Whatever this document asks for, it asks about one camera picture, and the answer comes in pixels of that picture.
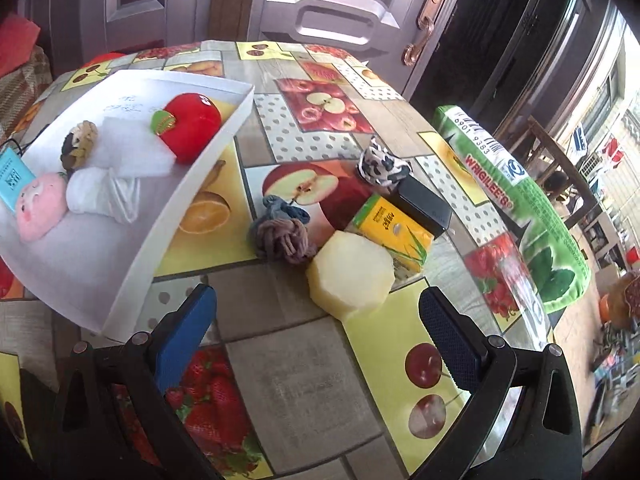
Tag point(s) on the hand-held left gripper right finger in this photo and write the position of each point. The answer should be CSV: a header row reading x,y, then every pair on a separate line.
x,y
450,340

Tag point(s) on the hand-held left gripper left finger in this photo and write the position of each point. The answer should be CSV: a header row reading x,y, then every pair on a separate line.
x,y
185,330

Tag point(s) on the white tray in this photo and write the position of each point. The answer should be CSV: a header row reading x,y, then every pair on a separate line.
x,y
150,260

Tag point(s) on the pale yellow sponge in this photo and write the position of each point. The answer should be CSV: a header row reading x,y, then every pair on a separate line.
x,y
350,275

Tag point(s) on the white sock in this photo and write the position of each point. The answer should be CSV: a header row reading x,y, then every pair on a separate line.
x,y
95,190

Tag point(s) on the white foam block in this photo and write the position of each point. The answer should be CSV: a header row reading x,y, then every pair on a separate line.
x,y
125,150

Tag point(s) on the pink plush toy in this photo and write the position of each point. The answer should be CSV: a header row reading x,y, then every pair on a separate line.
x,y
40,205

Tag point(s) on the red plush apple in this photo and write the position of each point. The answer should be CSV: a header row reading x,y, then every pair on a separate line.
x,y
195,125

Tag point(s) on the brown knotted scrunchie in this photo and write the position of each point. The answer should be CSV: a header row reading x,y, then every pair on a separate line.
x,y
77,145

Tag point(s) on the fruit print tablecloth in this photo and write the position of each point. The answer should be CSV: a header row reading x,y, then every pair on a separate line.
x,y
290,370

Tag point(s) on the yellow carton box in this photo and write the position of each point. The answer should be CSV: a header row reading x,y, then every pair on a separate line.
x,y
390,225

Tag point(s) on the purple knotted scrunchie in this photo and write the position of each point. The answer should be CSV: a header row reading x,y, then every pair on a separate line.
x,y
280,240

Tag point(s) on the green printed pillow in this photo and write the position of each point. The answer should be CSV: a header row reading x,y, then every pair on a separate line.
x,y
540,240

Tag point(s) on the black box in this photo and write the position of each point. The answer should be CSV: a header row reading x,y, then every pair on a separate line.
x,y
425,205

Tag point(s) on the spotted scrunchie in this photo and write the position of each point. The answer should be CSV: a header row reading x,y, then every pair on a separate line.
x,y
382,165

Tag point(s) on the wooden chair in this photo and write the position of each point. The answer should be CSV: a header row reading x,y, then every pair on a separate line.
x,y
570,170

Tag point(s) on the blue card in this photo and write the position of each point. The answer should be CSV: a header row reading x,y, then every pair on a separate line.
x,y
12,180

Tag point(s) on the brown plaid cloth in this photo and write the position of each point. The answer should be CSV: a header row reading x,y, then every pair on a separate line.
x,y
22,90

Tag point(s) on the red cushion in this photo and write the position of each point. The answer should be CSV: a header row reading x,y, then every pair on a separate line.
x,y
17,40

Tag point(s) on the grey panelled door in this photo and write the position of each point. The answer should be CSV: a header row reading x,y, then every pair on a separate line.
x,y
340,10

